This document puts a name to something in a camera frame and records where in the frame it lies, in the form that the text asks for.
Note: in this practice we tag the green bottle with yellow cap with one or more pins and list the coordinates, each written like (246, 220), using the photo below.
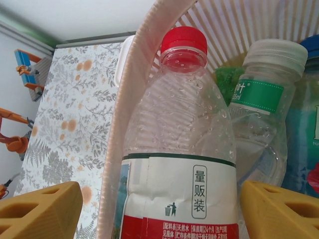
(224, 82)

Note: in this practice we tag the pink plastic waste bin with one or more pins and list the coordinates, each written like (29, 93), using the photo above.
(224, 22)

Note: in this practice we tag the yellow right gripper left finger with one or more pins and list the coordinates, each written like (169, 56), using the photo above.
(49, 211)

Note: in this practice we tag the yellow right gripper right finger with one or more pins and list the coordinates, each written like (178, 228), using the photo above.
(286, 219)

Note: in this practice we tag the blue cap clear water bottle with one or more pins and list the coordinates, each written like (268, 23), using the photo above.
(306, 112)

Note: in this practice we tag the blue and orange wall sticker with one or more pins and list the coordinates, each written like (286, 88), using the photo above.
(26, 67)

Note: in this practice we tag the red cap red label bottle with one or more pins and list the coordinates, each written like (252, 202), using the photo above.
(174, 174)

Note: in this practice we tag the floral patterned tablecloth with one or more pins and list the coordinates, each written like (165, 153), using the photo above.
(74, 112)

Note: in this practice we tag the white cap green label bottle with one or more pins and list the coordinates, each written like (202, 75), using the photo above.
(259, 97)

